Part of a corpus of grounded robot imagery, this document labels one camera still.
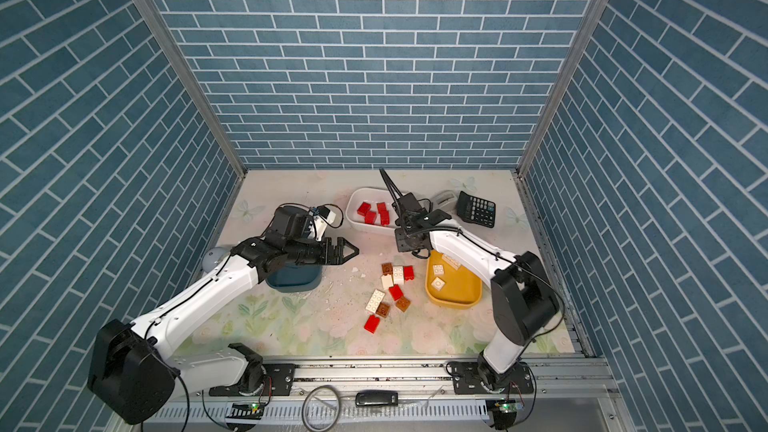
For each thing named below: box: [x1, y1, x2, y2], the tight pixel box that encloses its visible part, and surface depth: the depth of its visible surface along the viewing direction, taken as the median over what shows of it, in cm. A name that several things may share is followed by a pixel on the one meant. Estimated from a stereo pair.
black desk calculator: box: [456, 191, 496, 228], surface depth 110 cm
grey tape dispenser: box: [432, 190, 458, 209], surface depth 110 cm
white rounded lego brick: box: [393, 266, 404, 283], surface depth 93 cm
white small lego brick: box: [381, 274, 394, 291], surface depth 91 cm
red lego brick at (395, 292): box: [389, 284, 403, 301], surface depth 91 cm
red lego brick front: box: [363, 314, 381, 334], surface depth 84 cm
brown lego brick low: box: [376, 302, 390, 318], surface depth 86 cm
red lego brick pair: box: [376, 202, 391, 226], surface depth 107 cm
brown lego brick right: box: [395, 296, 411, 312], surface depth 88 cm
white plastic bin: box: [346, 187, 397, 235], surface depth 108 cm
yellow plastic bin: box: [425, 250, 483, 309], surface depth 93 cm
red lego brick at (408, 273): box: [403, 265, 415, 281], surface depth 93 cm
